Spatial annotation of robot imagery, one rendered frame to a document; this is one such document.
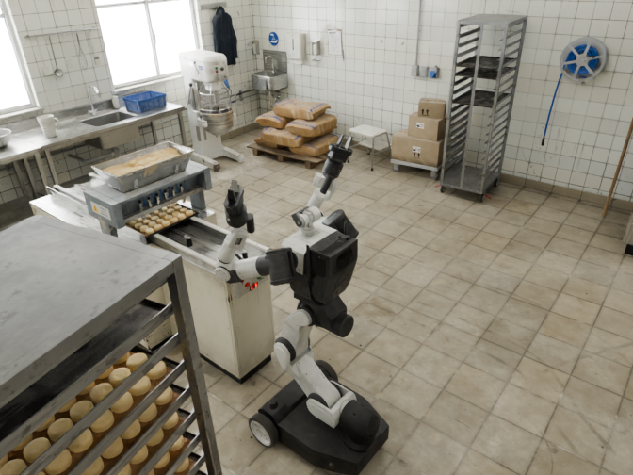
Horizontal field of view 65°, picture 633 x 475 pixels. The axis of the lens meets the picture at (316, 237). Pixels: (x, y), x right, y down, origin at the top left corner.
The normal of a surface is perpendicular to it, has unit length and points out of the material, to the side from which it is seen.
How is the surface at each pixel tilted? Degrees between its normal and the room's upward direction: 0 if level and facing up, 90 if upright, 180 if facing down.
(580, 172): 90
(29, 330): 0
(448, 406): 0
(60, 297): 0
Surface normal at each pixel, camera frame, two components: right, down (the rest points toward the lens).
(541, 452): -0.03, -0.87
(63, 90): 0.79, 0.29
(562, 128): -0.61, 0.40
